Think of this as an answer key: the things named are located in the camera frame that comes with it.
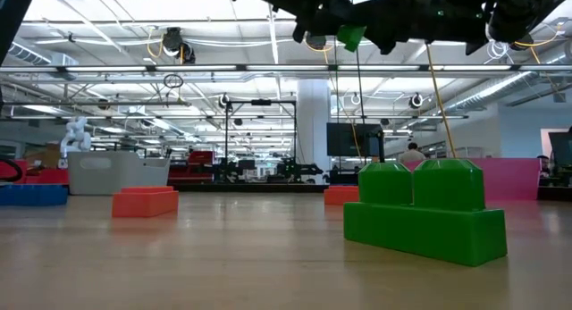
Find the black metal robot rig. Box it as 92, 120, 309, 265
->
222, 98, 325, 185

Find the red cart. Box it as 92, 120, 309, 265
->
168, 149, 216, 184

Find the silver ceiling duct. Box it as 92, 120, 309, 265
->
446, 50, 572, 113

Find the grey translucent plastic bin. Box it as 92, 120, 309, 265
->
67, 150, 172, 197

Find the person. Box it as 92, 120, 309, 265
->
398, 141, 427, 164
535, 154, 552, 178

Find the red low cabinet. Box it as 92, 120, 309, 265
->
0, 159, 71, 186

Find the blue building block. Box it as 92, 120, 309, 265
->
0, 183, 70, 207

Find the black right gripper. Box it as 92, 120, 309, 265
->
227, 0, 492, 56

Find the long black hanging cable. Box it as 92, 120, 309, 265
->
354, 46, 366, 124

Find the black monitor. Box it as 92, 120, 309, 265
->
548, 130, 572, 168
325, 121, 386, 158

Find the orange building block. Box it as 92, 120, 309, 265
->
323, 185, 360, 207
111, 186, 181, 219

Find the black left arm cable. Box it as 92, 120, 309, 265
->
0, 156, 24, 184

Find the black ceiling cable reel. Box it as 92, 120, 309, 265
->
160, 26, 197, 65

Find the white pillar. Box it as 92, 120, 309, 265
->
296, 79, 332, 185

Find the long yellow hanging cable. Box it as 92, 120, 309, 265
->
423, 42, 458, 160

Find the green building block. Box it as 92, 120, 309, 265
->
336, 24, 368, 54
342, 157, 509, 268

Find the cardboard box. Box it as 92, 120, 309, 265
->
24, 142, 63, 169

